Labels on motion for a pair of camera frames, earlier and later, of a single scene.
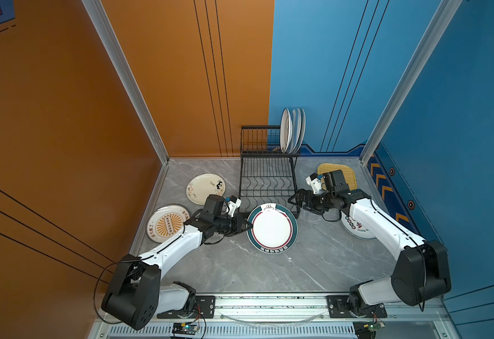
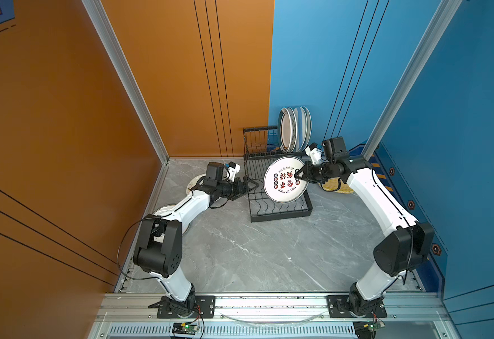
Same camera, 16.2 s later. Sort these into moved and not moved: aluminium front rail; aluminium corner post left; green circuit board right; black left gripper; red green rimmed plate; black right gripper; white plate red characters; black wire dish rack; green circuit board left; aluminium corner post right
Moved: black right gripper; red green rimmed plate; black left gripper; white plate red characters
Not moved: aluminium front rail; green circuit board left; aluminium corner post right; aluminium corner post left; green circuit board right; black wire dish rack
